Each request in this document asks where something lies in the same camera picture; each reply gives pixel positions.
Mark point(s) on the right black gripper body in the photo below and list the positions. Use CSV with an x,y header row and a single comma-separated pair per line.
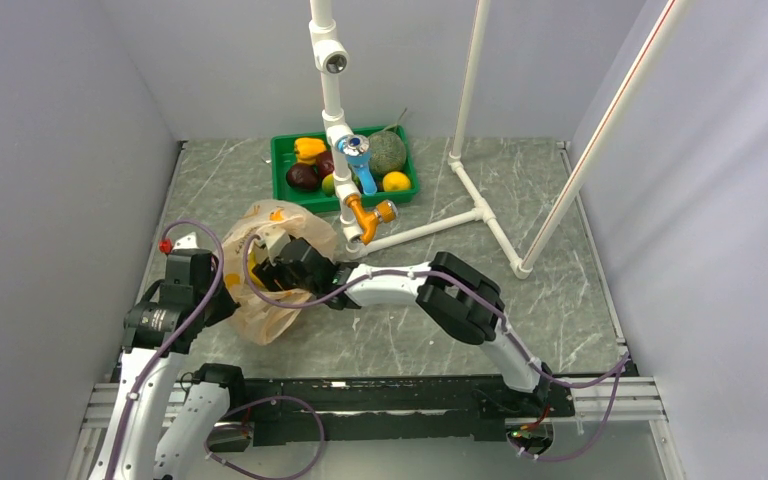
x,y
268,274

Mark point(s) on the translucent orange plastic bag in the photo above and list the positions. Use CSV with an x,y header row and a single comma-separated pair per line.
x,y
267,308

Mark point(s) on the green fake fruit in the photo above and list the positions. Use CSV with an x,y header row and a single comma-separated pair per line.
x,y
328,185

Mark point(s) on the dark red fake apple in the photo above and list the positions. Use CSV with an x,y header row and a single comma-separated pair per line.
x,y
303,177

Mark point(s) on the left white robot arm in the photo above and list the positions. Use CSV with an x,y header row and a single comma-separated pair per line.
x,y
159,332

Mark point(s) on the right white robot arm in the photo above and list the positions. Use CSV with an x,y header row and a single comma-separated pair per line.
x,y
462,301

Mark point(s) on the yellow fake bell pepper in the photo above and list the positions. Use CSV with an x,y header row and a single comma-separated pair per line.
x,y
308,149

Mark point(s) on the yellow fake lemon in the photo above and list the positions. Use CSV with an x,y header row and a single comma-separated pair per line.
x,y
396,181

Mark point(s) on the green fake melon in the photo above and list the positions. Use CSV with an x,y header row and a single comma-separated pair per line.
x,y
388,153

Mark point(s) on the dark red fruit in tray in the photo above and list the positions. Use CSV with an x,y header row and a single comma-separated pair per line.
x,y
324,164

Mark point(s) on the white pole with red stripe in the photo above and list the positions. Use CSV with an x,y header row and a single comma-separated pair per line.
x,y
587,159

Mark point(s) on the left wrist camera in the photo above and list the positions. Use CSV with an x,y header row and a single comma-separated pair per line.
x,y
186,242

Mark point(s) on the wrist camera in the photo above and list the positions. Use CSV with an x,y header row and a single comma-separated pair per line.
x,y
271,240
186,242

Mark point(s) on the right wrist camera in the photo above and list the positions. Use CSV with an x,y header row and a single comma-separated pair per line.
x,y
271,240

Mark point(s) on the blue tap handle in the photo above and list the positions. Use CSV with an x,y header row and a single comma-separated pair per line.
x,y
356,149

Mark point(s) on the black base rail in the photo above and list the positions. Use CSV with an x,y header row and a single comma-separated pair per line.
x,y
480,407

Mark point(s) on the white PVC pipe frame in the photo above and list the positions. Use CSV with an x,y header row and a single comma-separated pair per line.
x,y
331,59

